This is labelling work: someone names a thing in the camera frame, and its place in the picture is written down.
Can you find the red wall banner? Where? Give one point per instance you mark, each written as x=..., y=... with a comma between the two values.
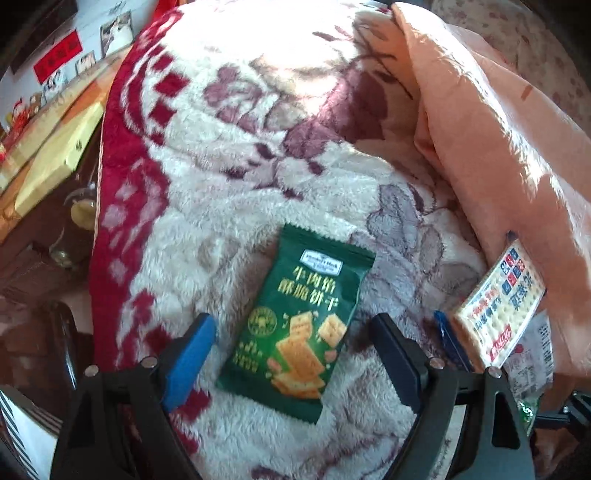
x=57, y=56

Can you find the red plush doll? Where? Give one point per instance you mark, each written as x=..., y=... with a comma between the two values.
x=17, y=114

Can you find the wooden table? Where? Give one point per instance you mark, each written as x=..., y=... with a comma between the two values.
x=18, y=152

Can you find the brown teddy bear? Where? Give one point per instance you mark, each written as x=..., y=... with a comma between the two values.
x=35, y=102

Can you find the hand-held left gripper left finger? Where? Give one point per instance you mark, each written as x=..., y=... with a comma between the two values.
x=191, y=355

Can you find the clear soda cracker packet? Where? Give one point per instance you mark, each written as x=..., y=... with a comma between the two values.
x=498, y=304

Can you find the white barcode snack packet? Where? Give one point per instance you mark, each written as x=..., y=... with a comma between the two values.
x=531, y=364

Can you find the floral plush blanket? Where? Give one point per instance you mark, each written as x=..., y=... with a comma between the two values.
x=231, y=161

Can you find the large framed photo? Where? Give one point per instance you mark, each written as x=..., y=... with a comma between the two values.
x=115, y=34

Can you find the small framed photo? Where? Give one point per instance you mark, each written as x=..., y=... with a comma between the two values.
x=85, y=63
x=55, y=86

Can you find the flat yellow box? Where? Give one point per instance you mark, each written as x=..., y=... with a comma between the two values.
x=55, y=152

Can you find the green label round biscuit packet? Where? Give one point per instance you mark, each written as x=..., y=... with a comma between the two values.
x=526, y=413

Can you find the green white striped box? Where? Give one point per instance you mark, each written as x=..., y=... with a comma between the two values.
x=18, y=429

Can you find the black television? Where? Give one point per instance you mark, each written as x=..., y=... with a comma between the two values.
x=41, y=23

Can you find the floral pillow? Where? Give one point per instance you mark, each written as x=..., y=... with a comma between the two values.
x=521, y=37

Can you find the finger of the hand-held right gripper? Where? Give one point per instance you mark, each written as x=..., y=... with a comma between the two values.
x=450, y=337

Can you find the dark green cracker packet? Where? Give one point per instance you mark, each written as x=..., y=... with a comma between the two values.
x=295, y=323

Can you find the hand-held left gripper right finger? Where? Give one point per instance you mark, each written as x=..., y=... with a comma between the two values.
x=399, y=364

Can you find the peach quilt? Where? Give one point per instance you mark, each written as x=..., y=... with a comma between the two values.
x=508, y=161

